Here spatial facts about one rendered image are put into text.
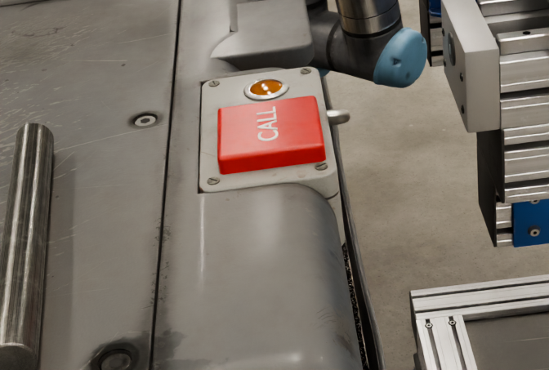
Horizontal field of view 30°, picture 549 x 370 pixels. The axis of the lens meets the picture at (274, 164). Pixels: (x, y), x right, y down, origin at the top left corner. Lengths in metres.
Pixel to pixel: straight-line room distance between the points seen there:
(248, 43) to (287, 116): 0.13
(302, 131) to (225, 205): 0.07
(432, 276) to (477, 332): 0.49
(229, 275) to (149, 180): 0.11
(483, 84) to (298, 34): 0.32
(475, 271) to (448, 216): 0.23
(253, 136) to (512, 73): 0.47
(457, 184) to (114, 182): 2.25
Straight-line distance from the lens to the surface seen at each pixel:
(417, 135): 3.02
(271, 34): 0.73
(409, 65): 1.27
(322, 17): 1.33
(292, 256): 0.50
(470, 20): 1.04
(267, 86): 0.65
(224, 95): 0.65
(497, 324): 2.04
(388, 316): 2.38
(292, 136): 0.57
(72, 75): 0.72
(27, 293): 0.49
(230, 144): 0.57
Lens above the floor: 1.56
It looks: 32 degrees down
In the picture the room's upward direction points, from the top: 9 degrees counter-clockwise
